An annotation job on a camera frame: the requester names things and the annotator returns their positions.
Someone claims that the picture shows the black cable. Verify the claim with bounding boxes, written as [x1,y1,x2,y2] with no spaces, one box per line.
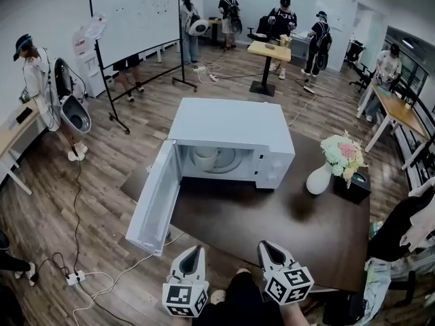
[35,149,137,326]

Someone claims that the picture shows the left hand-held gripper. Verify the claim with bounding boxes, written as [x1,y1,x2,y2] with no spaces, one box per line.
[162,245,209,318]

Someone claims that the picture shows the dark brown table white legs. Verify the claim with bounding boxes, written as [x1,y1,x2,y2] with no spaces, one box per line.
[120,130,371,293]

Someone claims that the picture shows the white water dispenser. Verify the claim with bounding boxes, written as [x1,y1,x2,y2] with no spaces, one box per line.
[72,25,107,98]

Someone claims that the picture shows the white microwave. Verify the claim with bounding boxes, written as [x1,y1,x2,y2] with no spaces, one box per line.
[124,96,296,257]

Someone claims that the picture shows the clear plastic bag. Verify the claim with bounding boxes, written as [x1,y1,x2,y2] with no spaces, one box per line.
[84,12,109,41]

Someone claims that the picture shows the whiteboard on black stand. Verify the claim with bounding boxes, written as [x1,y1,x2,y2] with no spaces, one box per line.
[88,0,198,134]

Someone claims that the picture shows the person's black clothing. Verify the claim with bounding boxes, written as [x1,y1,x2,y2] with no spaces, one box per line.
[192,268,283,326]

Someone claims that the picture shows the light wood desk white legs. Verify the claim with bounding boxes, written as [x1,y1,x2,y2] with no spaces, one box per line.
[0,98,47,196]
[355,84,431,169]

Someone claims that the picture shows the black tissue box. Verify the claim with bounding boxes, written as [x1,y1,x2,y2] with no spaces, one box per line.
[333,166,372,205]

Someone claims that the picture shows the light blue garment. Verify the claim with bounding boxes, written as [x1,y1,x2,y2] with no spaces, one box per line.
[363,256,405,326]

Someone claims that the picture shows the light wood standing table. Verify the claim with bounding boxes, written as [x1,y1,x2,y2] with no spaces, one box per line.
[247,41,292,97]

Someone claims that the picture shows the black swivel chair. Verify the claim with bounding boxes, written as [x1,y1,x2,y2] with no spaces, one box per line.
[345,41,373,93]

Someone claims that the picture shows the white cup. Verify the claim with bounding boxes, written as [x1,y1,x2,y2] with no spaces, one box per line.
[192,147,218,170]

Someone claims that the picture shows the pale pink cloth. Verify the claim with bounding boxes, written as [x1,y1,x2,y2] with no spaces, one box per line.
[399,181,435,254]

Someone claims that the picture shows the white pod backpack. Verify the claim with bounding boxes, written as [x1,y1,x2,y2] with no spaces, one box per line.
[49,58,92,134]

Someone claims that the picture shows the white vase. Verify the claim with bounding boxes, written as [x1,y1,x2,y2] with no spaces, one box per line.
[306,161,333,196]

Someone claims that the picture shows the pastel flower bouquet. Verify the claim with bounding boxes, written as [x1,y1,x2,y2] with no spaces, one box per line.
[320,130,368,189]

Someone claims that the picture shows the white cable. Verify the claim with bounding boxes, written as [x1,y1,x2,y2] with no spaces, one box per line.
[287,93,317,127]
[73,231,186,319]

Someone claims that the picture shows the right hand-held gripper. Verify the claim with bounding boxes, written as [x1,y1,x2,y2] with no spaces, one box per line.
[257,240,314,307]

